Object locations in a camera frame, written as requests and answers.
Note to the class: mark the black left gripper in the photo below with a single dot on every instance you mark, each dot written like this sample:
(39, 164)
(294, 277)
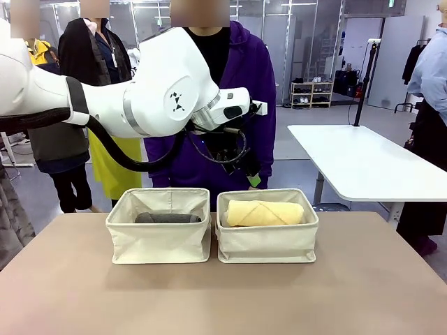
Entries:
(230, 151)

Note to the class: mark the yellow towel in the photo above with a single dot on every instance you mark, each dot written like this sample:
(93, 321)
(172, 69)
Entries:
(265, 213)

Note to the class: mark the grey towel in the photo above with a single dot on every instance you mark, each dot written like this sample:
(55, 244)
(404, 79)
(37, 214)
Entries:
(167, 218)

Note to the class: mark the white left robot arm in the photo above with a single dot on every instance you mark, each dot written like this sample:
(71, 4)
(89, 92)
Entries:
(157, 87)

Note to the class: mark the cream fabric storage basket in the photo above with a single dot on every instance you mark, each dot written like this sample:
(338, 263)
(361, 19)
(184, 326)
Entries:
(269, 240)
(157, 240)

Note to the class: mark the wooden shoe rack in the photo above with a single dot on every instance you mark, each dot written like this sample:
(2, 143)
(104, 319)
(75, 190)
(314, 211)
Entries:
(292, 94)

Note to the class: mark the person in purple hoodie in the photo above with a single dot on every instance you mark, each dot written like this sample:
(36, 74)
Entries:
(251, 70)

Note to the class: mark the black shoes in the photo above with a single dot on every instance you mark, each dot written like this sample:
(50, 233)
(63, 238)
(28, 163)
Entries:
(298, 80)

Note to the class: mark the white table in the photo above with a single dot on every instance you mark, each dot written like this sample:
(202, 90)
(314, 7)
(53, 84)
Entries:
(349, 157)

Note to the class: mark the white sneakers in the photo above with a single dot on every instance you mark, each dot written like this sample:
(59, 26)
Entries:
(317, 79)

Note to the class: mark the person in yellow apron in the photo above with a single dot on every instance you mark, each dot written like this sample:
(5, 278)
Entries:
(115, 171)

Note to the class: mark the black bags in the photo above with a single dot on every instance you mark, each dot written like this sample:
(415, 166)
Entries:
(345, 82)

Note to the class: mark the red canister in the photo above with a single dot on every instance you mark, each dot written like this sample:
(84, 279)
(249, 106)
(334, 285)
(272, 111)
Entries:
(359, 91)

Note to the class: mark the black clothes rack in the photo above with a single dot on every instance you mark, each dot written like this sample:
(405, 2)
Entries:
(405, 104)

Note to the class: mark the person in denim apron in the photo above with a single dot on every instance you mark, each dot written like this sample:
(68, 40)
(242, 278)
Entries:
(59, 146)

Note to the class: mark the black hanging garment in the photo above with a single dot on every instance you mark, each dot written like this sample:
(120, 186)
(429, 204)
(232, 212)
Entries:
(412, 63)

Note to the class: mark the person in light blue shirt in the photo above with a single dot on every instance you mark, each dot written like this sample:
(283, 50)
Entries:
(433, 70)

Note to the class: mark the grey fleece cloth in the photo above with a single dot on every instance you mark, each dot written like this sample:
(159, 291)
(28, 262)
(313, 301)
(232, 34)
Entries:
(14, 216)

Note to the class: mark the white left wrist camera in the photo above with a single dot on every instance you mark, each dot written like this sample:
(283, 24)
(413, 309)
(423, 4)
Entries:
(260, 107)

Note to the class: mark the black camera stand pole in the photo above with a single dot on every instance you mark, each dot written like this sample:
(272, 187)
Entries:
(363, 90)

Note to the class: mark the white desk frame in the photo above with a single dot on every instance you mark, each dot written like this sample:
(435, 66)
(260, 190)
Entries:
(7, 150)

